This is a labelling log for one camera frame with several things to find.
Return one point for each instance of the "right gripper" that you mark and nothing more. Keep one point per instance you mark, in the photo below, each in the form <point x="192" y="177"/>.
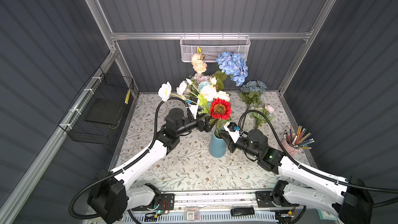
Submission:
<point x="228" y="139"/>

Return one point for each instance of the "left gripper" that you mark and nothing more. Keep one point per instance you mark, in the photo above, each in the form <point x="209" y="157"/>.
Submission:
<point x="205" y="127"/>

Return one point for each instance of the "teal ceramic vase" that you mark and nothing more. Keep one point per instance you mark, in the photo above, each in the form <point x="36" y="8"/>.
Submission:
<point x="217" y="146"/>

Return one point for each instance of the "red sunflower cream peony stem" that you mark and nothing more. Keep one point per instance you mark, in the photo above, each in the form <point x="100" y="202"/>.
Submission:
<point x="216" y="104"/>

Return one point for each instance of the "light blue flower stem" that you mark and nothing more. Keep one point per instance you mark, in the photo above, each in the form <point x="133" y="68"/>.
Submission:
<point x="202" y="85"/>

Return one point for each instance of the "small purple sprig stem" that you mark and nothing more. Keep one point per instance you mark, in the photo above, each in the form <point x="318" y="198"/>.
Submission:
<point x="266" y="110"/>

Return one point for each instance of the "blue hydrangea flower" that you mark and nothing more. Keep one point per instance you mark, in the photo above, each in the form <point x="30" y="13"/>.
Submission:
<point x="231" y="65"/>

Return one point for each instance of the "peach peony stem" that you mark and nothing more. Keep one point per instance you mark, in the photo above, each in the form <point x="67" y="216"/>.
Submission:
<point x="197" y="61"/>

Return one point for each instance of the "lilac white flower bunch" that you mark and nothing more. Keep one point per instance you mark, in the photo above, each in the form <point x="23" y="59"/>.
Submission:
<point x="199" y="78"/>

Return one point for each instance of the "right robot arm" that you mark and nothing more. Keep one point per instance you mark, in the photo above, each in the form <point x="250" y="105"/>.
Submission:
<point x="317" y="189"/>

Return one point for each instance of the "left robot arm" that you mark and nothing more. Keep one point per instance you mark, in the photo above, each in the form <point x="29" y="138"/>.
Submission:
<point x="112" y="196"/>

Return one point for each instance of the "pink pencil cup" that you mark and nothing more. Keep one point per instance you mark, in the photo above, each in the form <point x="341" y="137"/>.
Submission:
<point x="291" y="150"/>

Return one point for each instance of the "coloured pencils bunch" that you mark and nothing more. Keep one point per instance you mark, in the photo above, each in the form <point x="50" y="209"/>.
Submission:
<point x="300" y="138"/>

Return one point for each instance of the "black remote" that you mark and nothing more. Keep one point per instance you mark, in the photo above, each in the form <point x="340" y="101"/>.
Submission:
<point x="242" y="211"/>

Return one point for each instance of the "yellow marker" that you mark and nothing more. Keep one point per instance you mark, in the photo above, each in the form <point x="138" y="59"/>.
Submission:
<point x="127" y="97"/>

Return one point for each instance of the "black pad in basket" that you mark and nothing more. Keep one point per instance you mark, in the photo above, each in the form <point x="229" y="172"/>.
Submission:
<point x="103" y="111"/>

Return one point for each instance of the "teal desk clock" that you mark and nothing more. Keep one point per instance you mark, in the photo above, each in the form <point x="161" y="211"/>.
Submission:
<point x="325" y="215"/>

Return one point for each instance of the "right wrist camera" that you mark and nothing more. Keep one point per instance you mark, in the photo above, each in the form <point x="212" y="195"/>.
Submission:
<point x="234" y="131"/>

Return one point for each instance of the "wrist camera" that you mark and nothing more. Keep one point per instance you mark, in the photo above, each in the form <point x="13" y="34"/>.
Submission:
<point x="234" y="131"/>
<point x="193" y="108"/>

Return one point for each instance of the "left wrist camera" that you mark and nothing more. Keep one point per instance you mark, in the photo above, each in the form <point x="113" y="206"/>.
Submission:
<point x="193" y="108"/>

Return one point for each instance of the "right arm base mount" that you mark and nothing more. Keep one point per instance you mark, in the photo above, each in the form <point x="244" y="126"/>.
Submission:
<point x="265" y="199"/>

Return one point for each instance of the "white wire basket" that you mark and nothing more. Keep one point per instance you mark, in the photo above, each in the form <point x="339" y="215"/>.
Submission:
<point x="213" y="45"/>

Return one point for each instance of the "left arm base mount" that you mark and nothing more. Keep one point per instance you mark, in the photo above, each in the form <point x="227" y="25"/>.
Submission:
<point x="160" y="202"/>

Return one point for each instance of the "black wire basket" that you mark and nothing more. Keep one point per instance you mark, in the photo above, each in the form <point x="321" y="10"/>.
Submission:
<point x="104" y="86"/>

